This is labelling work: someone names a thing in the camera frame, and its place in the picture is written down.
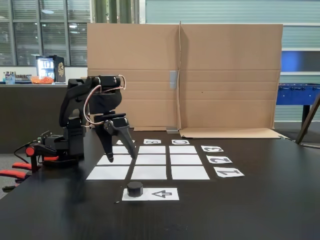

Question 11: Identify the black octagonal token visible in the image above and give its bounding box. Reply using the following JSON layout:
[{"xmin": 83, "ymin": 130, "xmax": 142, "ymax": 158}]
[{"xmin": 126, "ymin": 181, "xmax": 144, "ymax": 198}]

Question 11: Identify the white paper grid square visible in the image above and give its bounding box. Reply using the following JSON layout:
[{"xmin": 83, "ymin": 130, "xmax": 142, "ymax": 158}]
[
  {"xmin": 135, "ymin": 154, "xmax": 167, "ymax": 166},
  {"xmin": 170, "ymin": 154, "xmax": 203, "ymax": 166},
  {"xmin": 130, "ymin": 166, "xmax": 168, "ymax": 180},
  {"xmin": 86, "ymin": 166, "xmax": 130, "ymax": 180},
  {"xmin": 96, "ymin": 154, "xmax": 134, "ymax": 166},
  {"xmin": 104, "ymin": 146, "xmax": 137, "ymax": 154},
  {"xmin": 138, "ymin": 146, "xmax": 166, "ymax": 154},
  {"xmin": 171, "ymin": 165, "xmax": 210, "ymax": 180},
  {"xmin": 169, "ymin": 146, "xmax": 198, "ymax": 154}
]

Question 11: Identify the black mini fridge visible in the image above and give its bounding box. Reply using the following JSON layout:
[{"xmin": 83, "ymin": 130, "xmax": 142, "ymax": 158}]
[{"xmin": 35, "ymin": 54, "xmax": 67, "ymax": 84}]

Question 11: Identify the large brown cardboard panel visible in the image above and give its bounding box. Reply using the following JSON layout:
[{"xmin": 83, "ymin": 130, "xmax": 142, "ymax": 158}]
[
  {"xmin": 179, "ymin": 21, "xmax": 288, "ymax": 139},
  {"xmin": 86, "ymin": 22, "xmax": 181, "ymax": 132}
]

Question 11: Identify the orange snack bag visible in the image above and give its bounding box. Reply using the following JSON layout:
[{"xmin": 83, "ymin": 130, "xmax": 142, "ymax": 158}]
[{"xmin": 26, "ymin": 75, "xmax": 55, "ymax": 85}]

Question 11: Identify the long grey tape strip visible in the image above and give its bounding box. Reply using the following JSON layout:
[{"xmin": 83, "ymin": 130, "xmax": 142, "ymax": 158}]
[{"xmin": 169, "ymin": 70, "xmax": 180, "ymax": 89}]

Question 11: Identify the white arrow paper sheet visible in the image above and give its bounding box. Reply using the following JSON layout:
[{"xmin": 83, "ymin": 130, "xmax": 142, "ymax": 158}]
[{"xmin": 121, "ymin": 187, "xmax": 180, "ymax": 201}]

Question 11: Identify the paper sheet number 3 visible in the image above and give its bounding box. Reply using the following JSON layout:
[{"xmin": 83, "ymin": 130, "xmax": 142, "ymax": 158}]
[{"xmin": 201, "ymin": 145, "xmax": 224, "ymax": 153}]

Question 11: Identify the dark brown counter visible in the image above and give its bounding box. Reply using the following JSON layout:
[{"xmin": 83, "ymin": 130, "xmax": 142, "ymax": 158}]
[{"xmin": 0, "ymin": 83, "xmax": 73, "ymax": 155}]

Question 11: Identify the paper sheet number 2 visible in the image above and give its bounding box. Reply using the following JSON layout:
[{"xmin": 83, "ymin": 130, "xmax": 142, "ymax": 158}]
[{"xmin": 206, "ymin": 155, "xmax": 233, "ymax": 165}]

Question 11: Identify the blue labelled container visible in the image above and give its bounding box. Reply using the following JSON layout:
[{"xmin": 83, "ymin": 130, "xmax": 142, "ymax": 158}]
[{"xmin": 2, "ymin": 71, "xmax": 16, "ymax": 85}]

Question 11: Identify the paper sheet number 1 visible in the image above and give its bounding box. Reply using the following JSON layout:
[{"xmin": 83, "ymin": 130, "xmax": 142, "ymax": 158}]
[{"xmin": 213, "ymin": 167, "xmax": 245, "ymax": 178}]

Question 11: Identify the blue foosball table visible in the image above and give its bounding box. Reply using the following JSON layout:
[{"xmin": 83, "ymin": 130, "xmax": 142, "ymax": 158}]
[{"xmin": 276, "ymin": 83, "xmax": 320, "ymax": 128}]

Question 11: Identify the dark wooden stand leg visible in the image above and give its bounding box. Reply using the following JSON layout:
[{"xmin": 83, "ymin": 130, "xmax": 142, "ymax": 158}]
[{"xmin": 295, "ymin": 93, "xmax": 320, "ymax": 145}]

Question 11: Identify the black cable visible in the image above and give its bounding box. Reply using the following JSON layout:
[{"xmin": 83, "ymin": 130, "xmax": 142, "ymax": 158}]
[{"xmin": 13, "ymin": 141, "xmax": 35, "ymax": 161}]

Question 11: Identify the black clamp with red handles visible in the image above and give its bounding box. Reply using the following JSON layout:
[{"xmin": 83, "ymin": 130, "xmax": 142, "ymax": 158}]
[{"xmin": 0, "ymin": 162, "xmax": 33, "ymax": 192}]

